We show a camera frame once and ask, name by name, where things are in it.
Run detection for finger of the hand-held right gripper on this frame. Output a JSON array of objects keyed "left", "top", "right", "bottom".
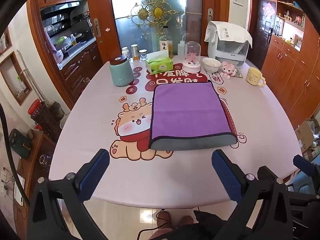
[{"left": 293, "top": 155, "right": 320, "bottom": 178}]

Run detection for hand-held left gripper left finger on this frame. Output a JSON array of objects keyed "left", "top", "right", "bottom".
[{"left": 26, "top": 149, "right": 110, "bottom": 240}]

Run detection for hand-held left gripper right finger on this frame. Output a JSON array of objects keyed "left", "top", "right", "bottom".
[{"left": 211, "top": 149, "right": 301, "bottom": 240}]

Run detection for purple and grey towel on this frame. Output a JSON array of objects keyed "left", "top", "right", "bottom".
[{"left": 148, "top": 81, "right": 238, "bottom": 152}]

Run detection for cardboard box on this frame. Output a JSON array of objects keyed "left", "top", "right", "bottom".
[{"left": 294, "top": 118, "right": 320, "bottom": 161}]

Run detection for printed cartoon tablecloth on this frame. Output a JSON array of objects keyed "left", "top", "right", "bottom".
[{"left": 48, "top": 54, "right": 304, "bottom": 209}]

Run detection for round glass jar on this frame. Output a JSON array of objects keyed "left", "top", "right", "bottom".
[{"left": 39, "top": 153, "right": 53, "bottom": 173}]

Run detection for person's dark trousers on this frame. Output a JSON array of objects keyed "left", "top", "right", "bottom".
[{"left": 150, "top": 210, "right": 250, "bottom": 240}]

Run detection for brown patterned slipper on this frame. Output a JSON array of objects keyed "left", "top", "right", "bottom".
[
  {"left": 156, "top": 210, "right": 173, "bottom": 231},
  {"left": 180, "top": 215, "right": 194, "bottom": 227}
]

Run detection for wooden side cabinet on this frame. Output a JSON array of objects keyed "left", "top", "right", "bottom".
[{"left": 13, "top": 129, "right": 57, "bottom": 231}]

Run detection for red-lidded large jar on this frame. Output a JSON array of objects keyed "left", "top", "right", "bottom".
[{"left": 27, "top": 98, "right": 62, "bottom": 143}]

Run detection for white power strip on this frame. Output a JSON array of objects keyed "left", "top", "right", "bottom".
[{"left": 0, "top": 172, "right": 26, "bottom": 206}]

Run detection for teal ceramic canister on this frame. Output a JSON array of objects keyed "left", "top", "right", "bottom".
[{"left": 109, "top": 55, "right": 134, "bottom": 88}]

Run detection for yellow mug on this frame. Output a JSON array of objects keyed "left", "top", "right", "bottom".
[{"left": 245, "top": 67, "right": 265, "bottom": 89}]

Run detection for pink plush toy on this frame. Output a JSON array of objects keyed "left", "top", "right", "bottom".
[{"left": 220, "top": 61, "right": 237, "bottom": 78}]

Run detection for white bowl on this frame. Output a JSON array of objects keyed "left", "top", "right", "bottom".
[{"left": 202, "top": 57, "right": 222, "bottom": 73}]

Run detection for glass dome ornament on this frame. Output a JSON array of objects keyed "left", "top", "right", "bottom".
[{"left": 182, "top": 41, "right": 202, "bottom": 74}]

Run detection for jar with yellow contents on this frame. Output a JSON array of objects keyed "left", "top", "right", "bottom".
[{"left": 130, "top": 44, "right": 140, "bottom": 61}]

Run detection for green tissue box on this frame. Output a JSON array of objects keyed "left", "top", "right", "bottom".
[{"left": 145, "top": 52, "right": 174, "bottom": 76}]

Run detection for white countertop appliance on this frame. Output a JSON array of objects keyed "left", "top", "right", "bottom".
[{"left": 207, "top": 20, "right": 251, "bottom": 69}]

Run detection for white squeeze bottle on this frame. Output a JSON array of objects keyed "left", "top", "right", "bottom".
[{"left": 177, "top": 33, "right": 192, "bottom": 58}]

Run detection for dark entrance door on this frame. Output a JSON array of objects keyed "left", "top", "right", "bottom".
[{"left": 251, "top": 0, "right": 277, "bottom": 71}]

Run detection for glass liquor bottle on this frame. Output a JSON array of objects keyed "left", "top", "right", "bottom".
[{"left": 159, "top": 25, "right": 174, "bottom": 59}]

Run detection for white cloth cover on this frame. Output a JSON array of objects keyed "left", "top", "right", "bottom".
[{"left": 204, "top": 20, "right": 253, "bottom": 48}]

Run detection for glass door with gold ornament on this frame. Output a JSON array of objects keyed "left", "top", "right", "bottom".
[{"left": 108, "top": 0, "right": 203, "bottom": 58}]

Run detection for black cable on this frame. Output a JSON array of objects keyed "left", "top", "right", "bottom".
[{"left": 136, "top": 206, "right": 201, "bottom": 240}]

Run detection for wooden wall cabinet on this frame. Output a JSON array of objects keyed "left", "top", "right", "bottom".
[{"left": 261, "top": 0, "right": 320, "bottom": 131}]

